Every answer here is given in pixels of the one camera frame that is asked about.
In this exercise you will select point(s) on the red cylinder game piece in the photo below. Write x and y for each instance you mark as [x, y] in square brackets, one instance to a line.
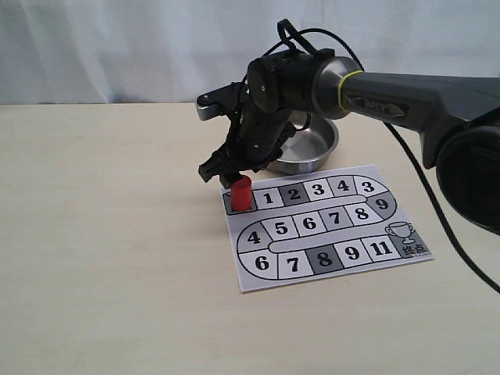
[241, 194]

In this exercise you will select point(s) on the stainless steel bowl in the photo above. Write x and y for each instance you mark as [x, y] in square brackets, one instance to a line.
[308, 149]

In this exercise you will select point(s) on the printed number game board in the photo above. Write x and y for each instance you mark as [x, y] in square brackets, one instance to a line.
[318, 225]

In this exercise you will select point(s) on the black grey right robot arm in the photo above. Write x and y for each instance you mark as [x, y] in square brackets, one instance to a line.
[457, 119]

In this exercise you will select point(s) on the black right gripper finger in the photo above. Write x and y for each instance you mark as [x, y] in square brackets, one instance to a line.
[229, 177]
[215, 165]

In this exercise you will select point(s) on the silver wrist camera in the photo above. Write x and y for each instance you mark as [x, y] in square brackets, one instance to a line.
[220, 102]

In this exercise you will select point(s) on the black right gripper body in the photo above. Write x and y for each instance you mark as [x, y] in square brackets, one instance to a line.
[278, 84]

